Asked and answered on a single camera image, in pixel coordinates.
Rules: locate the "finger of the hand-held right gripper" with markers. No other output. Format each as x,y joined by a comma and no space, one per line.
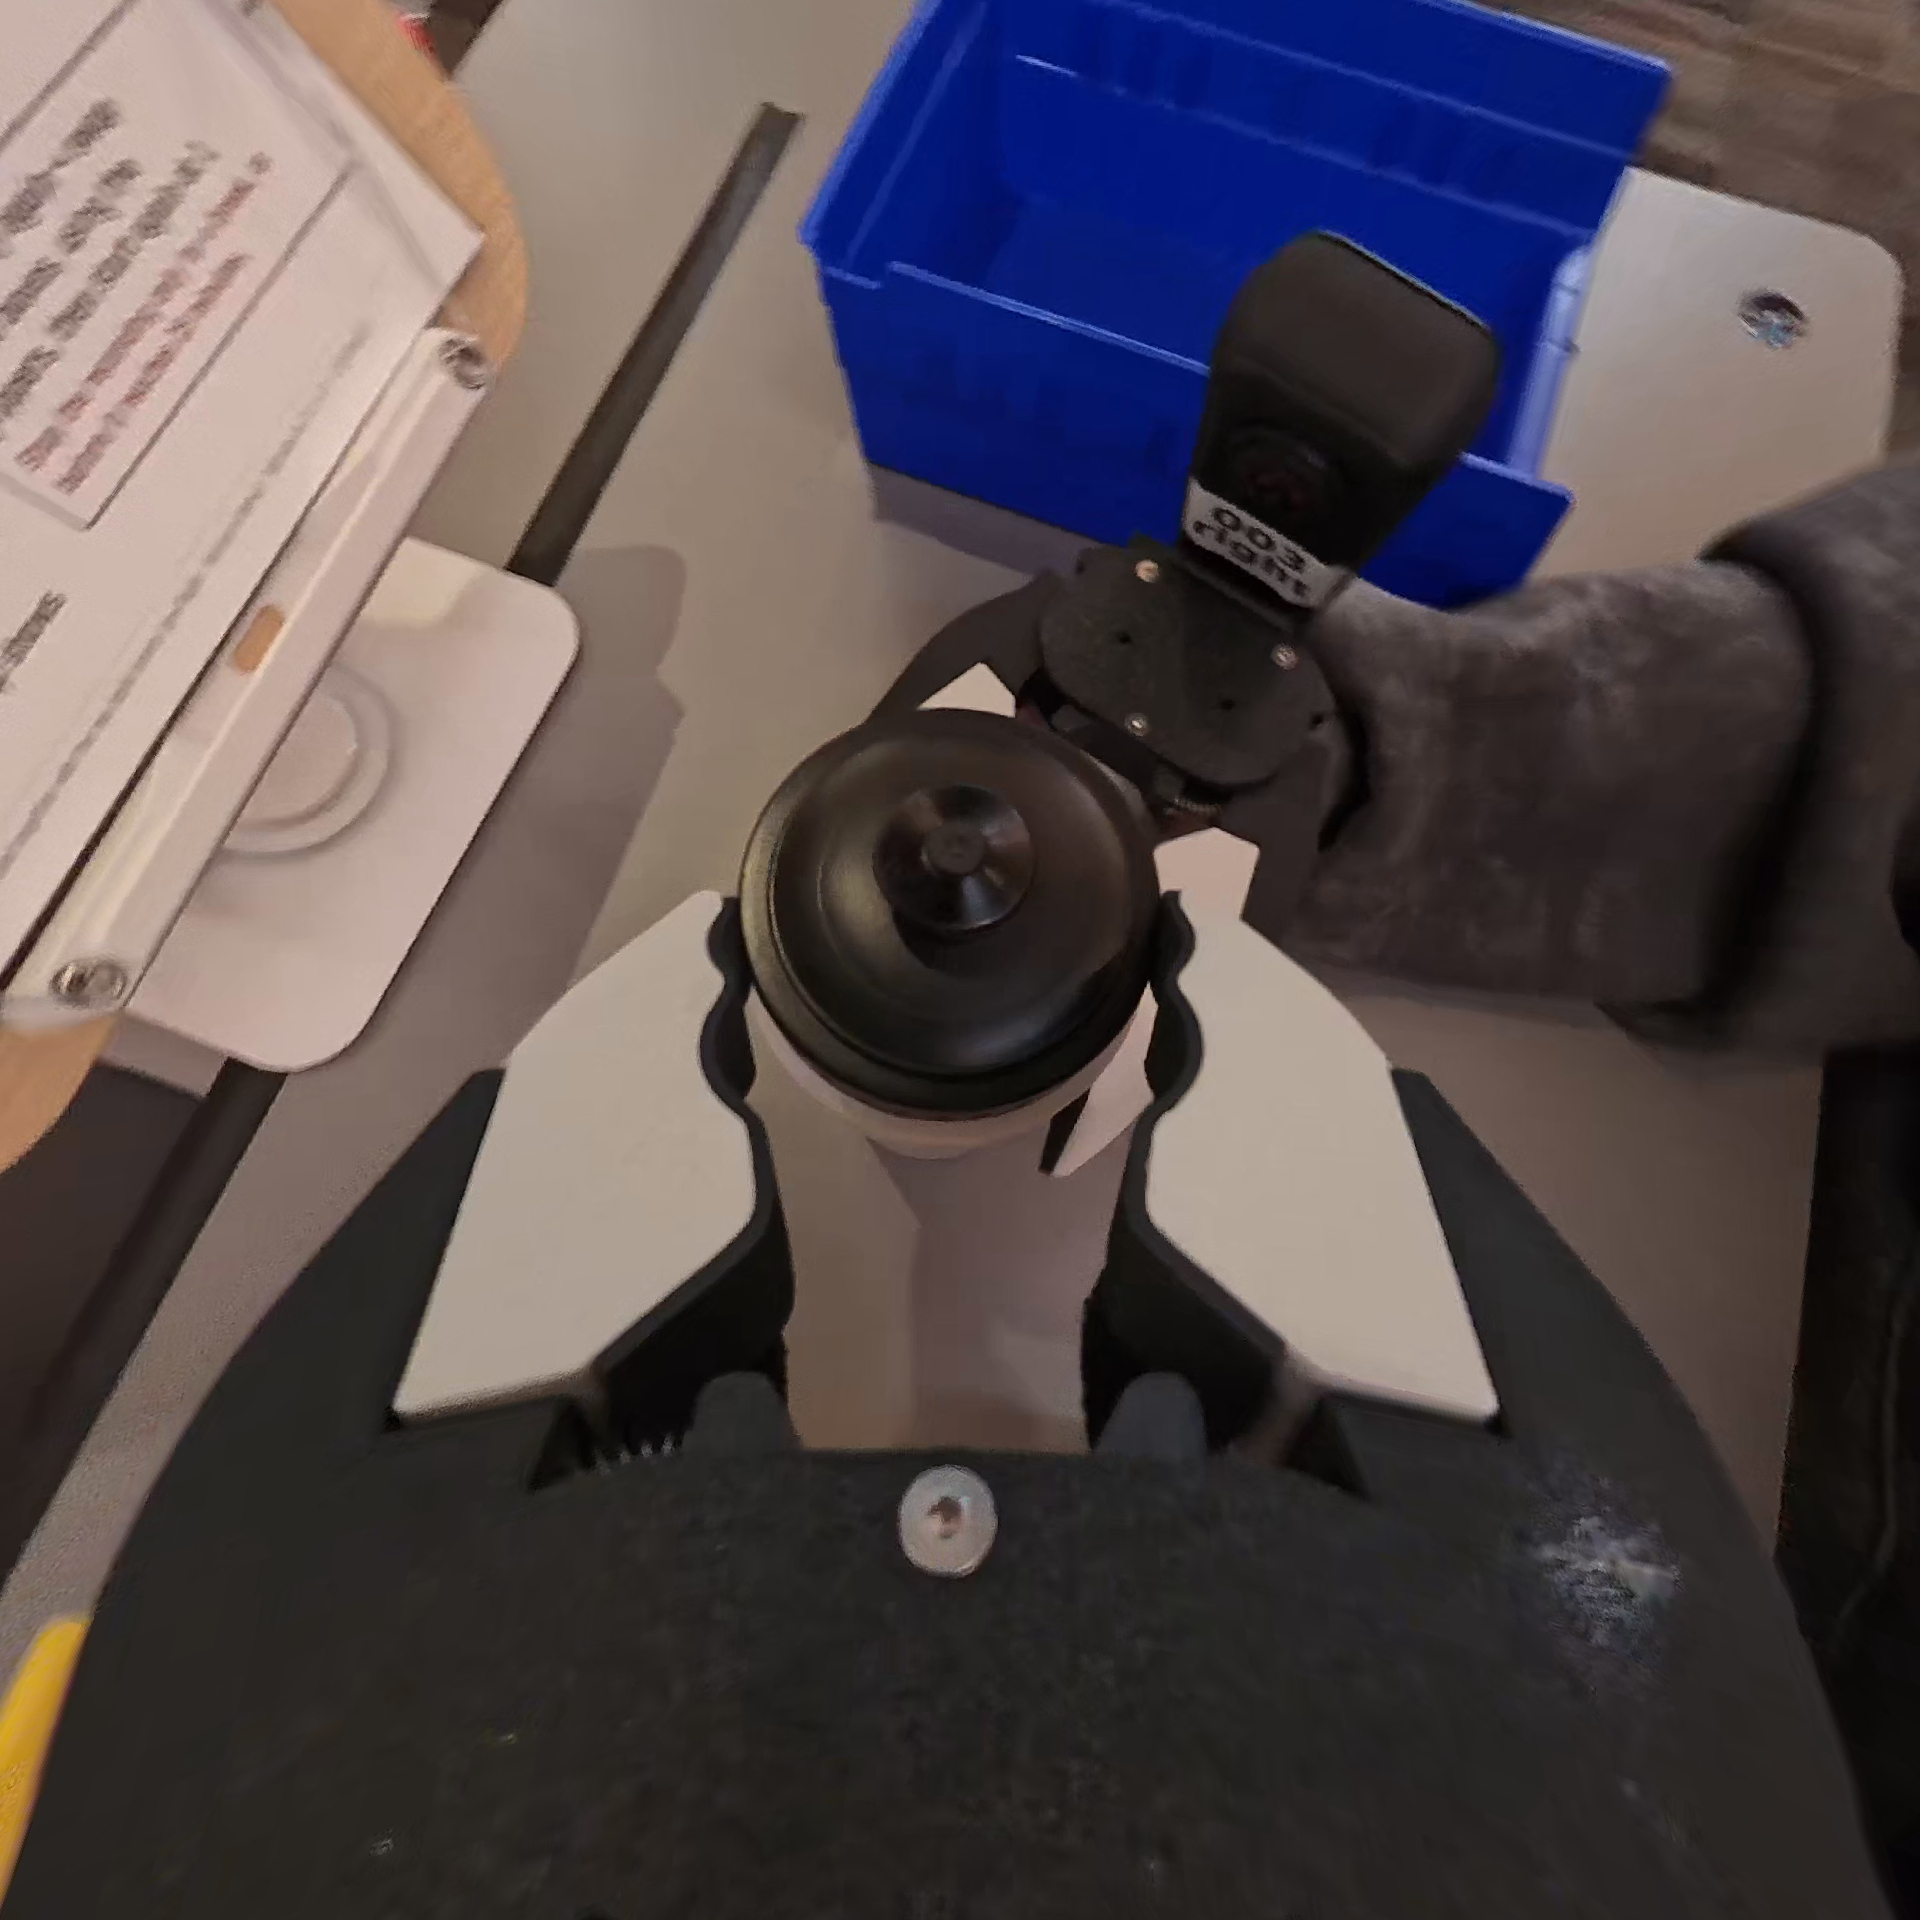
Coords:
996,692
1213,877

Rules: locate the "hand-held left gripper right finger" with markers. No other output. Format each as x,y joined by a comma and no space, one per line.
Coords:
1320,1201

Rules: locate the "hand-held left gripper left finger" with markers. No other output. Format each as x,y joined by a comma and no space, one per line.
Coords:
585,1184

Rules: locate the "black bottle lid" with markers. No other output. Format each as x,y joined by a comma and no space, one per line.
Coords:
931,960

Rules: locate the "white plastic bottle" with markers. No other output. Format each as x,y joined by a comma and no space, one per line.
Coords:
931,1131

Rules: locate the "blue plastic bin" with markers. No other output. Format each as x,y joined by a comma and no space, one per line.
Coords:
1049,300

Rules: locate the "yellow plastic bin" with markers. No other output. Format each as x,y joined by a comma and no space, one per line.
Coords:
36,1709

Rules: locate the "person's right forearm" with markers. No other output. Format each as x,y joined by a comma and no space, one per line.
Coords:
1575,779

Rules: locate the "instruction sheet on stand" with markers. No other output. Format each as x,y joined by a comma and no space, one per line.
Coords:
434,674

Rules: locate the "person's leg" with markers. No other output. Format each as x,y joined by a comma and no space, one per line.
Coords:
1861,1348

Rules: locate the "round metal desk fitting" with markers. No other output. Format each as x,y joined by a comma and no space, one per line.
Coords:
1773,317

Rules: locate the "printed instruction sheet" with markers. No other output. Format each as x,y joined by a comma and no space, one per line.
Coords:
149,300

